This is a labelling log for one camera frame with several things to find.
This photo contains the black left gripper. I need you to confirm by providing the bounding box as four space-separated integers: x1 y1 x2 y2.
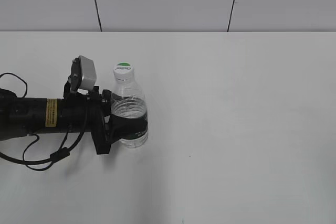
62 85 148 155

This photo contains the clear Cestbon water bottle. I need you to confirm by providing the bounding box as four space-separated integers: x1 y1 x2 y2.
111 78 148 148

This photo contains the white green bottle cap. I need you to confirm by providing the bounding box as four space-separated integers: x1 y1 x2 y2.
113 62 134 81

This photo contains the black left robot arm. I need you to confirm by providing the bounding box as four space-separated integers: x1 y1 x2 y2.
1 86 148 155

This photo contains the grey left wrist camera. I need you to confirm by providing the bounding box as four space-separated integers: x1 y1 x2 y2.
68 56 97 93

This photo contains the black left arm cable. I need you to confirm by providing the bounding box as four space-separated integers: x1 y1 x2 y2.
0 72 87 172

